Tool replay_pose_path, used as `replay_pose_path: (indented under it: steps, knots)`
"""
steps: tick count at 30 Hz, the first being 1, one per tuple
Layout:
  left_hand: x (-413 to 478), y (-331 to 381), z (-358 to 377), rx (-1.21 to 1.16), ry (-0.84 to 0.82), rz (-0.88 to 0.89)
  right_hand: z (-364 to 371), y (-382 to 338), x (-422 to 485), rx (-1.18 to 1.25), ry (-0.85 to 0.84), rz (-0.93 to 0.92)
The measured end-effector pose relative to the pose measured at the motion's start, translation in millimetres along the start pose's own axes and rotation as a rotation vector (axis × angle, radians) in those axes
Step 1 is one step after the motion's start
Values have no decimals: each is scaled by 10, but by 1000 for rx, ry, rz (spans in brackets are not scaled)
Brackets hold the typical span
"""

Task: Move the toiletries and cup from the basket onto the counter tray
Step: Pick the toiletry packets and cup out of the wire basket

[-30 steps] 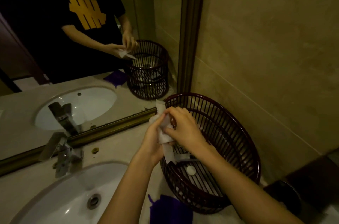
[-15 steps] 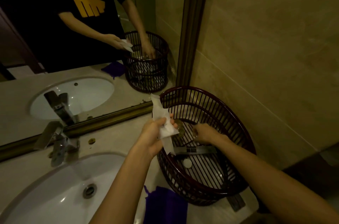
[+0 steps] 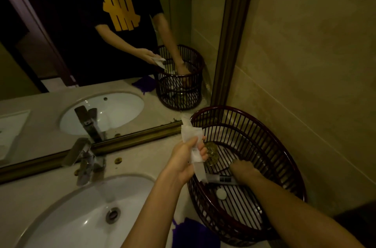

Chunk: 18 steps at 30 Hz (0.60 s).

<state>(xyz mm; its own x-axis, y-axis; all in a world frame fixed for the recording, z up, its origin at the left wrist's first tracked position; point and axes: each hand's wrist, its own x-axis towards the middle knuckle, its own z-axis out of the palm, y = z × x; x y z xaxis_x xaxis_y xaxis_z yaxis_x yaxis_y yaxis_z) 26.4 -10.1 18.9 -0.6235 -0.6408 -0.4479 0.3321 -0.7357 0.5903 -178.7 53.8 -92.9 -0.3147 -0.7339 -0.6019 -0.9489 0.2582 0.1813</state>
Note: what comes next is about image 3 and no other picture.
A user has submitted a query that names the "person's right hand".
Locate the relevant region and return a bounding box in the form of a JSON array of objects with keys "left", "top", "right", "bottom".
[{"left": 229, "top": 160, "right": 263, "bottom": 187}]

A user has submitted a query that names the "metal sink drain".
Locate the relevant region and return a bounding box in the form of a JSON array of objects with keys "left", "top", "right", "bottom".
[{"left": 105, "top": 207, "right": 121, "bottom": 225}]

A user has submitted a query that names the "person's right forearm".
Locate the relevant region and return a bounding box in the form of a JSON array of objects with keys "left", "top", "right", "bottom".
[{"left": 249, "top": 174, "right": 365, "bottom": 248}]

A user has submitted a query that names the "white paper packet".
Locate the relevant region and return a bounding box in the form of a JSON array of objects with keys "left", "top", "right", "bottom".
[{"left": 180, "top": 112, "right": 208, "bottom": 183}]

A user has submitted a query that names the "person's left hand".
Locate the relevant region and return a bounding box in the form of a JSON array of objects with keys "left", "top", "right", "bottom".
[{"left": 160, "top": 136, "right": 210, "bottom": 186}]

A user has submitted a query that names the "person's left forearm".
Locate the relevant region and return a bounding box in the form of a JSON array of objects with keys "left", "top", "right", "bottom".
[{"left": 121, "top": 169, "right": 189, "bottom": 248}]

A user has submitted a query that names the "grey tube packet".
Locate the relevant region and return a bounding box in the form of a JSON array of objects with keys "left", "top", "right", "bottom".
[{"left": 205, "top": 173, "right": 239, "bottom": 187}]

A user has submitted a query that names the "round gold item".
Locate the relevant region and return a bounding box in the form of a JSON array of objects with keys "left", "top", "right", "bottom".
[{"left": 204, "top": 142, "right": 220, "bottom": 167}]

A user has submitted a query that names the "dark red slatted basket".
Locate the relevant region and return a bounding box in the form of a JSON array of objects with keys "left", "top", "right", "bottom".
[{"left": 187, "top": 105, "right": 308, "bottom": 247}]

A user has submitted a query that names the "white sink basin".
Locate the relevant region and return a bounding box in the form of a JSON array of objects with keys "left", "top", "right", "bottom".
[{"left": 14, "top": 173, "right": 174, "bottom": 248}]

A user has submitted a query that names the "bronze framed wall mirror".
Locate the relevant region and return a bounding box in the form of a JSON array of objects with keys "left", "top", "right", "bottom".
[{"left": 0, "top": 0, "right": 260, "bottom": 185}]

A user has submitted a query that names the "purple cloth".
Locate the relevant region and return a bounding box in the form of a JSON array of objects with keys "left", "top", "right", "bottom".
[{"left": 172, "top": 217, "right": 221, "bottom": 248}]

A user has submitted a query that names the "chrome faucet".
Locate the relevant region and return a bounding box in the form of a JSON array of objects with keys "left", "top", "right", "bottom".
[{"left": 61, "top": 137, "right": 107, "bottom": 187}]

